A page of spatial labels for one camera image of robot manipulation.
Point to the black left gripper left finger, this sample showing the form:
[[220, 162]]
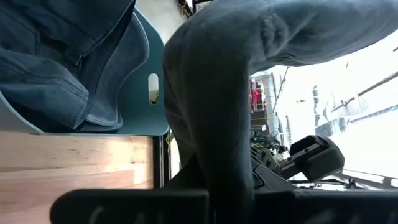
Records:
[[191, 177]]

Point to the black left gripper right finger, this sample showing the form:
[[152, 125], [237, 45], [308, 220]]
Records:
[[267, 177]]

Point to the light grey denim cap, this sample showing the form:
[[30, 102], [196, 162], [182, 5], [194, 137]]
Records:
[[211, 93]]

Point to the blue denim cap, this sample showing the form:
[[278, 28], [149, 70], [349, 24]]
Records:
[[102, 93]]

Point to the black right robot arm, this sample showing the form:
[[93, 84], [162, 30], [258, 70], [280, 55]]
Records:
[[320, 161]]

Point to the teal plastic bin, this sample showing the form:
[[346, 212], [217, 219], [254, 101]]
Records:
[[140, 118]]

